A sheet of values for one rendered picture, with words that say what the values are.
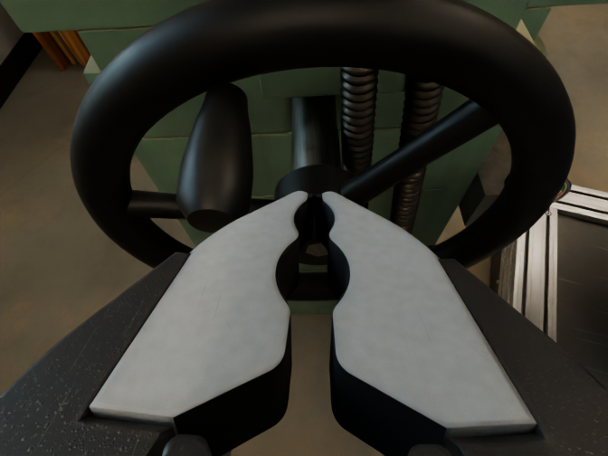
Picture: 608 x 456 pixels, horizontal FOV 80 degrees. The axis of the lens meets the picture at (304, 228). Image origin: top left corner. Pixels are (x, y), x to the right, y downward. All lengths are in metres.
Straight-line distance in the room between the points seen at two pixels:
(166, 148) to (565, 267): 0.90
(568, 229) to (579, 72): 0.98
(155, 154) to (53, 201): 1.07
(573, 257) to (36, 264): 1.51
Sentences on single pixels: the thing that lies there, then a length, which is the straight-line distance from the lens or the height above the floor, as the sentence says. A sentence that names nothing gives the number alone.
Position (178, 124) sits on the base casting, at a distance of 0.44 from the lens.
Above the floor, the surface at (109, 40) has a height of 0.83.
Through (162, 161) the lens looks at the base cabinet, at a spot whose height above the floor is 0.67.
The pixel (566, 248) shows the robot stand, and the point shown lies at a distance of 1.08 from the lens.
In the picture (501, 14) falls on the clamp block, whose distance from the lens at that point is 0.27.
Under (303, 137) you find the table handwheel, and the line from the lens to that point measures 0.27.
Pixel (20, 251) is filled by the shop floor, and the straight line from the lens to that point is 1.49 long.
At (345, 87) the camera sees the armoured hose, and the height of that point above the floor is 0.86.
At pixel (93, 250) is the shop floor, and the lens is 1.35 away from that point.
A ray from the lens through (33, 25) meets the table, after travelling 0.42.
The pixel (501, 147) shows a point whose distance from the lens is 0.59.
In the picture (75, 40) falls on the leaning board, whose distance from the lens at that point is 1.97.
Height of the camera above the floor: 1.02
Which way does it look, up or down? 60 degrees down
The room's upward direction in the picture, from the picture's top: 5 degrees counter-clockwise
